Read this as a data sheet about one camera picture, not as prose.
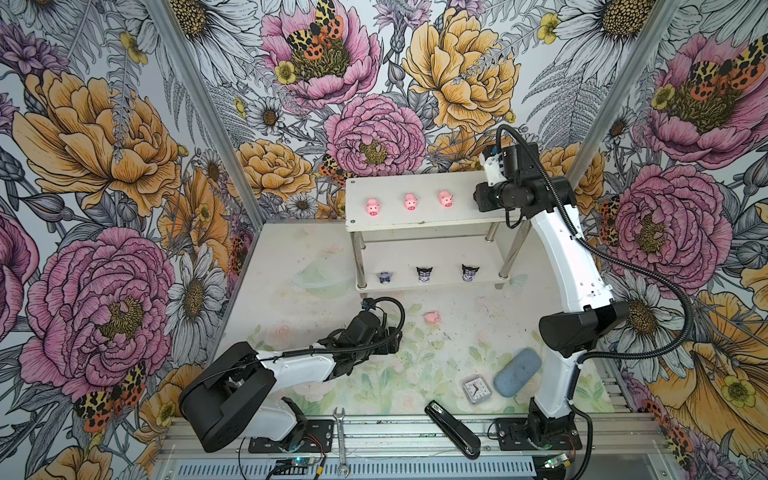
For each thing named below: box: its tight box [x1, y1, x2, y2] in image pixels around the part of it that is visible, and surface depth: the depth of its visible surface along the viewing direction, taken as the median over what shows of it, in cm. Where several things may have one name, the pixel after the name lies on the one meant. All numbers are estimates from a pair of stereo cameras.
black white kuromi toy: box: [416, 266, 433, 283], surface depth 96 cm
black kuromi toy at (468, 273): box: [461, 264, 480, 282], surface depth 96 cm
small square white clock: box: [463, 375, 492, 404], surface depth 81 cm
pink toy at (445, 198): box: [438, 189, 454, 208], surface depth 78 cm
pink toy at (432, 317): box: [424, 312, 440, 324], surface depth 96 cm
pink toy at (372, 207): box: [366, 198, 380, 217], surface depth 76 cm
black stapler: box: [424, 400, 481, 460], surface depth 74 cm
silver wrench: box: [333, 407, 351, 479], surface depth 75 cm
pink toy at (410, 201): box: [404, 192, 419, 211], surface depth 78 cm
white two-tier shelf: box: [345, 171, 531, 292], surface depth 86 cm
